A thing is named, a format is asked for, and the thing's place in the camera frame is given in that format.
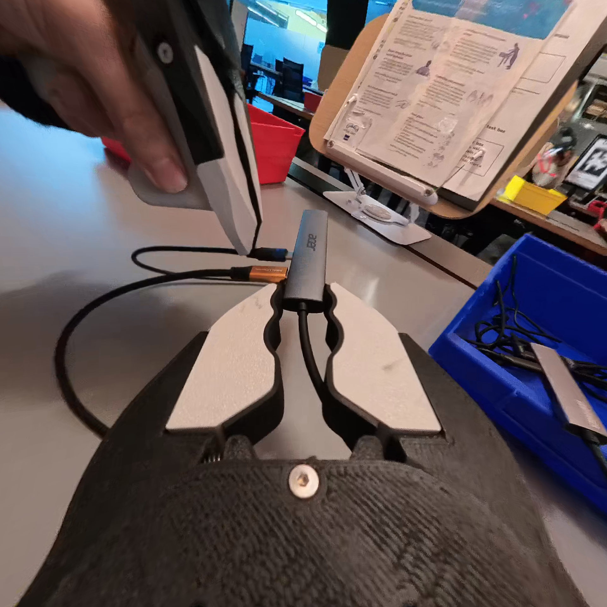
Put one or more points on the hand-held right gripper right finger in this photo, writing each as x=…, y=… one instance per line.
x=379, y=374

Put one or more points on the wooden book stand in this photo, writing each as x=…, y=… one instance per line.
x=332, y=95

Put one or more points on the red plastic bin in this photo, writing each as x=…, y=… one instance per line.
x=275, y=147

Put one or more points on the person's left hand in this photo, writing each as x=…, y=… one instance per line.
x=85, y=57

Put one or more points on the framed black white picture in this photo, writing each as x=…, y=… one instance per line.
x=590, y=163

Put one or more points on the dark grey usb hub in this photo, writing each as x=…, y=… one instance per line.
x=306, y=265

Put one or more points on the person's left forearm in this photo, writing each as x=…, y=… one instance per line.
x=23, y=99

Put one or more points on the silver usb hub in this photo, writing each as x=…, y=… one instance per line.
x=569, y=393

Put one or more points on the printed instruction sheet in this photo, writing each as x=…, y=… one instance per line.
x=450, y=95

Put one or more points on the yellow plastic bin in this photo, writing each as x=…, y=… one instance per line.
x=536, y=197

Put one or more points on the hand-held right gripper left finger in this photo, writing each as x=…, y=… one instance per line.
x=227, y=370

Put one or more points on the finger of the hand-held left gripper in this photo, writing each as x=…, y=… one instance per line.
x=250, y=151
x=227, y=166

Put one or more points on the black office chair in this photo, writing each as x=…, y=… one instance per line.
x=290, y=78

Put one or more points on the blue plastic bin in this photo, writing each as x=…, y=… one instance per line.
x=545, y=284

